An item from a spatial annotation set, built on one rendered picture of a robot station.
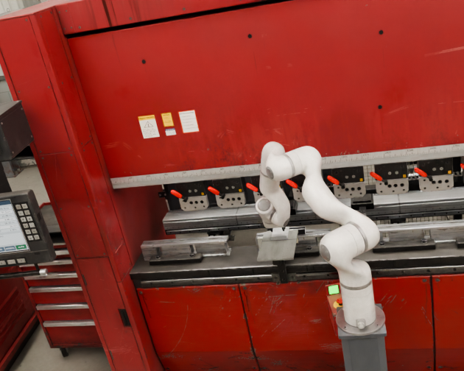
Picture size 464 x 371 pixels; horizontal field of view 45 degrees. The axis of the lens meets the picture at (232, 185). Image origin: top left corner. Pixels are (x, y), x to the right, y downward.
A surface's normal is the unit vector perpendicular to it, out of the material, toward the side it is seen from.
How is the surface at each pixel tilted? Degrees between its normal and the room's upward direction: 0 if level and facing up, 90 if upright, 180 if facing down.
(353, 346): 90
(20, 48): 90
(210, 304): 90
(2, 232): 90
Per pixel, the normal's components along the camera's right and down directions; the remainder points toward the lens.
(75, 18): -0.18, 0.44
